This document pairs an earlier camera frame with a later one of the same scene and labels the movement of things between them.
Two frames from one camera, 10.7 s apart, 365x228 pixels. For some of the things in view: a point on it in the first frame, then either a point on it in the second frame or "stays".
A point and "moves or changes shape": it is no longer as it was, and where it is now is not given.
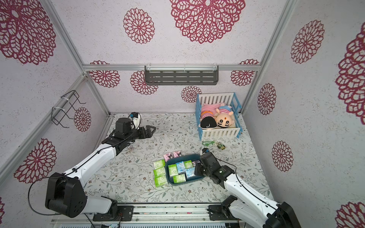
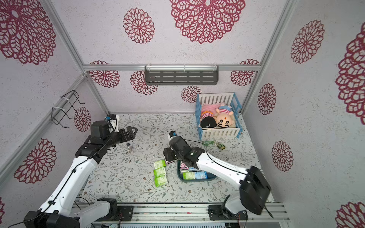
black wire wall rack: (66, 107) stays
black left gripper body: (141, 134) → (120, 137)
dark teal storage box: (173, 160) → (187, 174)
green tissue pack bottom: (159, 177) stays
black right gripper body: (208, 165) → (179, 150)
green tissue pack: (159, 172) stays
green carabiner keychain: (206, 143) stays
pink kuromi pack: (168, 156) moves or changes shape
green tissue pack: (159, 164) stays
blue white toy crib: (229, 98) stays
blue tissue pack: (190, 172) moves or changes shape
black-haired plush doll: (208, 120) stays
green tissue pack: (179, 178) → (189, 175)
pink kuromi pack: (177, 154) moves or changes shape
